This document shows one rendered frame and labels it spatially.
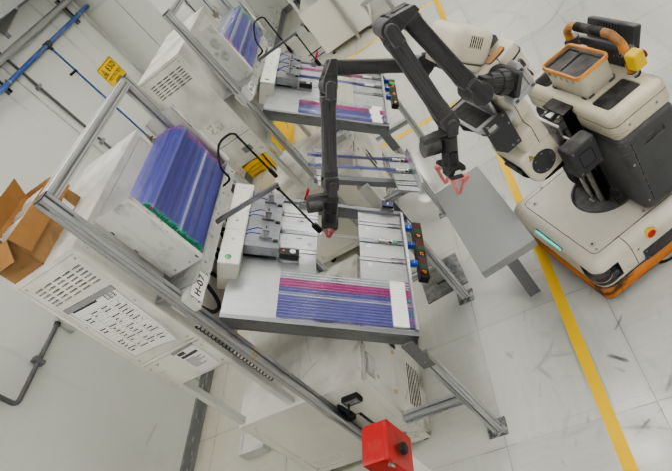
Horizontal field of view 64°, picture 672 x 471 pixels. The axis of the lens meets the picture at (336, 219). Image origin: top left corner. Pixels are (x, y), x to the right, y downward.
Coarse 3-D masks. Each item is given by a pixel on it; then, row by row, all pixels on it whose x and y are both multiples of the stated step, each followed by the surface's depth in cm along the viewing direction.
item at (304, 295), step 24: (288, 288) 201; (312, 288) 203; (336, 288) 205; (360, 288) 207; (384, 288) 208; (408, 288) 210; (288, 312) 193; (312, 312) 194; (336, 312) 196; (360, 312) 198; (384, 312) 199; (408, 312) 201
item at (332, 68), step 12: (336, 60) 199; (348, 60) 202; (360, 60) 203; (372, 60) 205; (384, 60) 206; (420, 60) 207; (324, 72) 203; (336, 72) 200; (348, 72) 203; (360, 72) 204; (372, 72) 206; (384, 72) 207; (396, 72) 209; (324, 84) 200
